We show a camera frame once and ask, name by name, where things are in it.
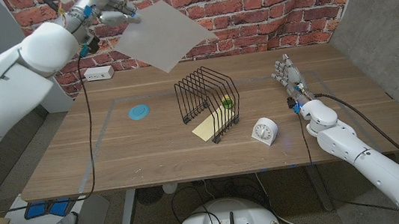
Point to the dark grey table leg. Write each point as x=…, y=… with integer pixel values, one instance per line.
x=321, y=192

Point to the white kitchen timer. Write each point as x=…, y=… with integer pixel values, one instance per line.
x=264, y=131

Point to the yellow sticky note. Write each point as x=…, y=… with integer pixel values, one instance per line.
x=205, y=128

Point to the grey tape table marking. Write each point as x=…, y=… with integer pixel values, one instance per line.
x=95, y=150

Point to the blue round disc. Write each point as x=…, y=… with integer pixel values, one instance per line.
x=139, y=111

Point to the white table leg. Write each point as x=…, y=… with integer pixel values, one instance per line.
x=128, y=214

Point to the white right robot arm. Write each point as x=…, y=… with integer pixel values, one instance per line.
x=367, y=164

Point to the white floor mat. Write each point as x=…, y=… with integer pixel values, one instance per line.
x=91, y=222

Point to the blue foot pedal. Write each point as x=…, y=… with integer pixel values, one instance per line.
x=35, y=209
x=59, y=207

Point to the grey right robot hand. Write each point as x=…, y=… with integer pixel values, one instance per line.
x=291, y=76

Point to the black round floor object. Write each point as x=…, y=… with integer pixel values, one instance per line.
x=149, y=196

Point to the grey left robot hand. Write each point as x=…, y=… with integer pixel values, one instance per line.
x=104, y=6

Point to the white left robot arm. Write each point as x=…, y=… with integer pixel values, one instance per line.
x=12, y=84

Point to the red brick print backdrop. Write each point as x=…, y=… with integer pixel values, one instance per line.
x=266, y=6

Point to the white paper file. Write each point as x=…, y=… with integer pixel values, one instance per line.
x=164, y=37

